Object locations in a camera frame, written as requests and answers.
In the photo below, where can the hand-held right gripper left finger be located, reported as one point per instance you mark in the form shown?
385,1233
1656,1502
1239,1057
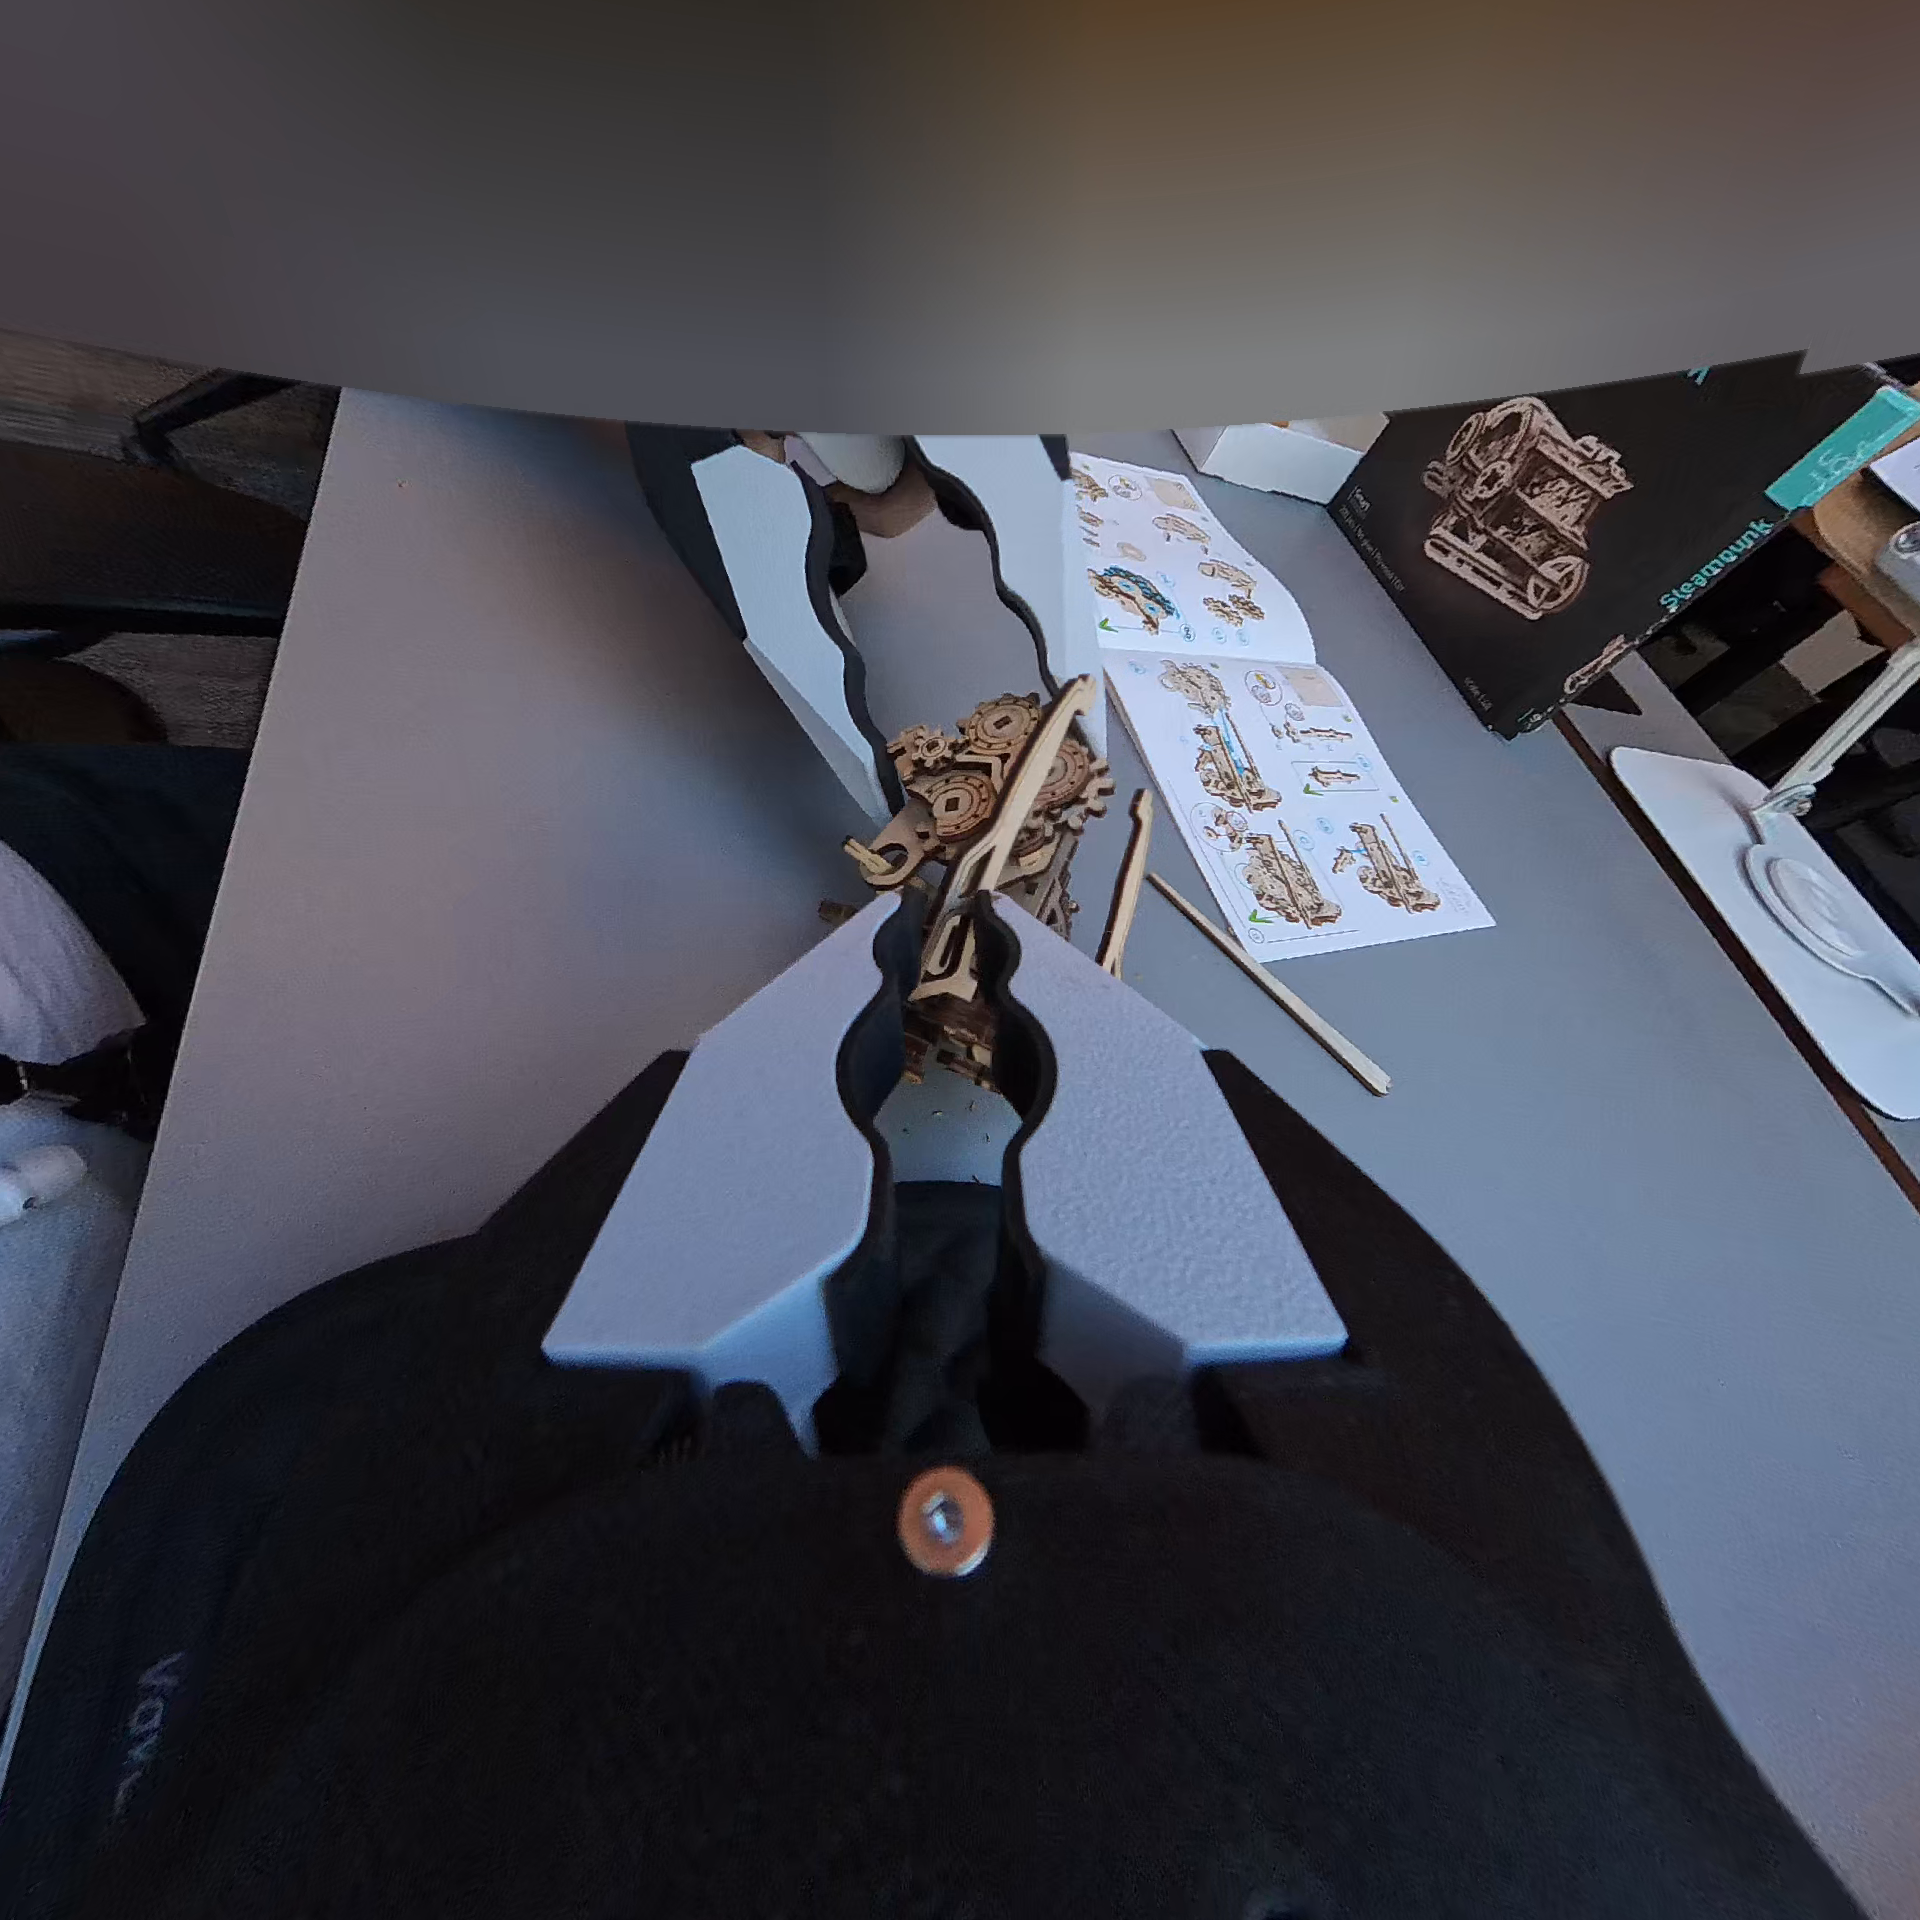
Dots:
721,1201

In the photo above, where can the thin dark wooden strip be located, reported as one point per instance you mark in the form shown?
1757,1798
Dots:
1127,885

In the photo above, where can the white stand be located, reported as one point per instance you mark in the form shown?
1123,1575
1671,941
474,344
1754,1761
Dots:
1681,840

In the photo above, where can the person's clothing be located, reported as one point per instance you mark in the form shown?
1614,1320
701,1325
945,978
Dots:
120,810

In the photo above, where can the assembly instruction booklet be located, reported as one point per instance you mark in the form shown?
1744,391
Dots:
1319,840

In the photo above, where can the thin light wooden stick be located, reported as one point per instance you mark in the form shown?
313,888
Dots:
1277,984

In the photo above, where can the white cardboard box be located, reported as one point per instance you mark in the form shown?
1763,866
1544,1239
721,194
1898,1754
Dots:
1277,458

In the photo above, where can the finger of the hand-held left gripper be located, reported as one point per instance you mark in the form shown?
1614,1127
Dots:
765,569
1026,541

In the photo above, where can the wooden gear model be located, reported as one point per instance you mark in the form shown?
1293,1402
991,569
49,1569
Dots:
975,781

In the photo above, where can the curved wooden model part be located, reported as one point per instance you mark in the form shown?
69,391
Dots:
1021,797

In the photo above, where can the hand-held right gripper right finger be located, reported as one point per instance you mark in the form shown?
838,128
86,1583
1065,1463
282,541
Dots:
1170,1201

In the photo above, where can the black model kit box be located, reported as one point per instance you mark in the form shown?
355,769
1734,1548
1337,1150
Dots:
1441,569

